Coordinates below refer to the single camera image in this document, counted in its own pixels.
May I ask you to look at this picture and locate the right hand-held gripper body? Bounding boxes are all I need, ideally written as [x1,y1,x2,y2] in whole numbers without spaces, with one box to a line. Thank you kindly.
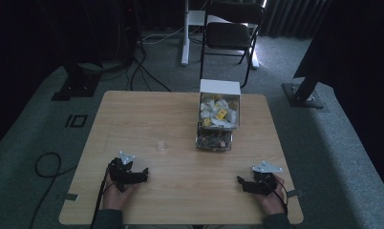
[242,160,283,197]

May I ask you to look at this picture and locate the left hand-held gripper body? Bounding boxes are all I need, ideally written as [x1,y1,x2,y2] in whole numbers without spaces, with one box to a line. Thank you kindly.
[108,151,145,194]

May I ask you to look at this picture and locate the person's right hand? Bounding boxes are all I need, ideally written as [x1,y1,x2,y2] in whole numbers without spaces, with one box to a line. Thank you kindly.
[252,176,287,216]

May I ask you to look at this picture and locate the person's left hand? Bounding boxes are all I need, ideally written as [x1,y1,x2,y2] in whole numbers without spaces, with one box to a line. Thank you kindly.
[101,173,140,212]

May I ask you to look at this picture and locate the clear box of dark items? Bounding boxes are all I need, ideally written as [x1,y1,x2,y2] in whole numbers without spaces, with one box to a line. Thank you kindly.
[194,123,234,153]

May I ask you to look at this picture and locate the black tape floor marks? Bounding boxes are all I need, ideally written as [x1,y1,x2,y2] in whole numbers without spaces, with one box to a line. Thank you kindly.
[63,114,89,129]

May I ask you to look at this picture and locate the white box of tea bags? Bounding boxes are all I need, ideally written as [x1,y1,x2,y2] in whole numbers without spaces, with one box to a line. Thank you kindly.
[198,78,242,131]

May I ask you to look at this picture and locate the black slanted stand with base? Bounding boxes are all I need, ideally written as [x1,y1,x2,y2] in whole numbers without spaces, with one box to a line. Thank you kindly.
[282,37,326,110]

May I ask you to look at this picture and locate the black stand with square base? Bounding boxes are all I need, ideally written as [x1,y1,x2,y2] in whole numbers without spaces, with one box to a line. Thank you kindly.
[51,61,102,103]

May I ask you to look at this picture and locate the black folding chair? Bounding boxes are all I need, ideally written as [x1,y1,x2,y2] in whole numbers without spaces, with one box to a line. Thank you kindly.
[199,0,267,90]

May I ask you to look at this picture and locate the grey curtain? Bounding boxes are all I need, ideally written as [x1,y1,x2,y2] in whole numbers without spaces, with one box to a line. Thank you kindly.
[260,0,334,41]

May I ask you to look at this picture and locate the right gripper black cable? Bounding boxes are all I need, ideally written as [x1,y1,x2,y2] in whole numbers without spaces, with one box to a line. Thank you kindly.
[260,175,289,215]

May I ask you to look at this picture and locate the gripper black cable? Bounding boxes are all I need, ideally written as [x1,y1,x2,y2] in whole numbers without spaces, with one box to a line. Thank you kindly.
[260,175,289,215]
[89,163,114,229]

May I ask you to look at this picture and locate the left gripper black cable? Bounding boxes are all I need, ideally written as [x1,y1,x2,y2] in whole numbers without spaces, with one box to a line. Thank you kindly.
[89,163,114,229]

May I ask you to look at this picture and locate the black looped floor cable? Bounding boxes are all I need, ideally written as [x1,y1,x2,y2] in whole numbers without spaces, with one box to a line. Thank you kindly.
[28,152,79,229]

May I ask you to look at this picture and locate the black floor cables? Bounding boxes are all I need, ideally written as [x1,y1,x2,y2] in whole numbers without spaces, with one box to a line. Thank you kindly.
[125,37,173,94]

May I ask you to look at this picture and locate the white floor cable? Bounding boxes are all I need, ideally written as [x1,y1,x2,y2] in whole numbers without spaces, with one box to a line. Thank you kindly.
[141,26,185,45]

